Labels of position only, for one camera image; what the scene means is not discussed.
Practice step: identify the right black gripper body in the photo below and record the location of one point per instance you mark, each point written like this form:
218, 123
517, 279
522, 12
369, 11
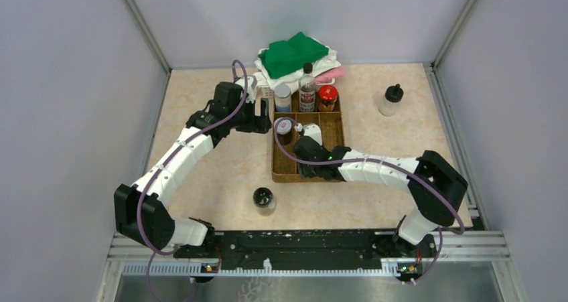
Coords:
309, 171

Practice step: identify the white lid brown sauce jar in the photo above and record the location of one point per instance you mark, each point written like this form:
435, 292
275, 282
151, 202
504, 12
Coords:
284, 131

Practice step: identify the silver lid spice jar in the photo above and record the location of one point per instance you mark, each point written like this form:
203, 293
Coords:
282, 97

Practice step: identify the red lid chili sauce jar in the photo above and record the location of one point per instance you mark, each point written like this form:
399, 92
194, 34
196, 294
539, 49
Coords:
328, 95

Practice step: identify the dark bottle red white label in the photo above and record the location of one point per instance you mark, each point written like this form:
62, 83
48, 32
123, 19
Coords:
306, 89

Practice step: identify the black cap squeeze bottle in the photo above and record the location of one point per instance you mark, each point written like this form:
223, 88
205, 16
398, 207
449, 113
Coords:
391, 100

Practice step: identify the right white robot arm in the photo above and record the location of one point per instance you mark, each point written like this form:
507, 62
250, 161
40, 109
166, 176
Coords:
437, 189

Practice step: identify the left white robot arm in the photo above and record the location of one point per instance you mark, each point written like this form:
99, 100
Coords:
141, 208

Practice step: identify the woven bamboo divided tray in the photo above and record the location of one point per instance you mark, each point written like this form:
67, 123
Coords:
283, 168

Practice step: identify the black lid pepper shaker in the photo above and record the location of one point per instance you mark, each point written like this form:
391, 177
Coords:
264, 201

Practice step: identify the green folded cloth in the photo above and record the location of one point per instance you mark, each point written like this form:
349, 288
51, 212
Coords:
287, 56

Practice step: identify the pink cloth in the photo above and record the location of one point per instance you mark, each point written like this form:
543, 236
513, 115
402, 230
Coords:
329, 76

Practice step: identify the white cloth pile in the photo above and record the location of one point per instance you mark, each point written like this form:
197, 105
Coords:
326, 63

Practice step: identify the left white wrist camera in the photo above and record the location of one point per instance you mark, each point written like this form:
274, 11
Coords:
249, 82

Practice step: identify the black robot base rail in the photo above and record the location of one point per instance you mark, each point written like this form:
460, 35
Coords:
307, 250

